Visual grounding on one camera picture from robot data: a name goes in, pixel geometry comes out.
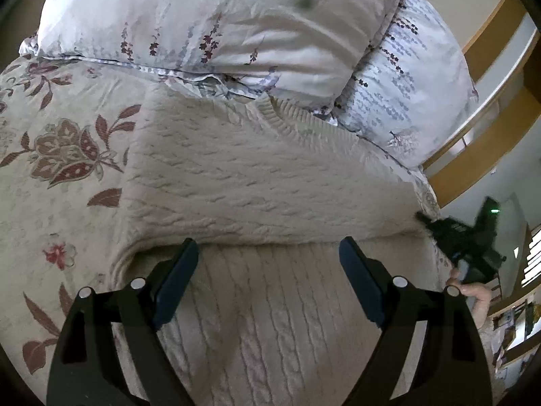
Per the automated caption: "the cream cable knit sweater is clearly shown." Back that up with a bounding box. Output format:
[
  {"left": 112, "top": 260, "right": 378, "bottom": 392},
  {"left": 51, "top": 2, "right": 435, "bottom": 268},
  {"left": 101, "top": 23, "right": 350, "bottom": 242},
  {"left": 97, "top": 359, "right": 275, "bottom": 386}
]
[{"left": 109, "top": 91, "right": 448, "bottom": 405}]

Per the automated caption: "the right hand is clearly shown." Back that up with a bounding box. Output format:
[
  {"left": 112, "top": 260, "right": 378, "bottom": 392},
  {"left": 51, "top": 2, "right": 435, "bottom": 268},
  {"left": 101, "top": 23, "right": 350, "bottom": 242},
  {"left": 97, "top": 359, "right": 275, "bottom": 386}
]
[{"left": 446, "top": 269, "right": 492, "bottom": 329}]

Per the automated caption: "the blue floral right pillow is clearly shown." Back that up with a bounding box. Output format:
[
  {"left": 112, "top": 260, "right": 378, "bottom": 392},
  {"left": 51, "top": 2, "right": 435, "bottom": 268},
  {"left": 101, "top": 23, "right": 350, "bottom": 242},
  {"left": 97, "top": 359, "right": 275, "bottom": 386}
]
[{"left": 328, "top": 0, "right": 479, "bottom": 168}]

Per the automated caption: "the wooden headboard shelf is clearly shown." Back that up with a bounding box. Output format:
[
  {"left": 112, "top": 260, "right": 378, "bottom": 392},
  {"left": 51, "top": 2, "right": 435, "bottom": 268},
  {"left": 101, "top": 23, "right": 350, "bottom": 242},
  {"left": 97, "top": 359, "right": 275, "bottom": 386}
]
[{"left": 424, "top": 0, "right": 540, "bottom": 207}]

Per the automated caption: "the floral bed sheet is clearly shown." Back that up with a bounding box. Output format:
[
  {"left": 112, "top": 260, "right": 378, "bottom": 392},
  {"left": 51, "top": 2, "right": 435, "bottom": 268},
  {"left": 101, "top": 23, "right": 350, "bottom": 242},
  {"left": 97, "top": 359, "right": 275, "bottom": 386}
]
[{"left": 0, "top": 56, "right": 506, "bottom": 394}]

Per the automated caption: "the white floral left pillow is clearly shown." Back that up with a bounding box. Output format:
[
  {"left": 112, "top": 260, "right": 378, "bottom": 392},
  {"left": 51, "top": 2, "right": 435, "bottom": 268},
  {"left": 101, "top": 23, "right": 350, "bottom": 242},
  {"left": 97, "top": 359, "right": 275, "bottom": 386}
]
[{"left": 21, "top": 0, "right": 400, "bottom": 109}]

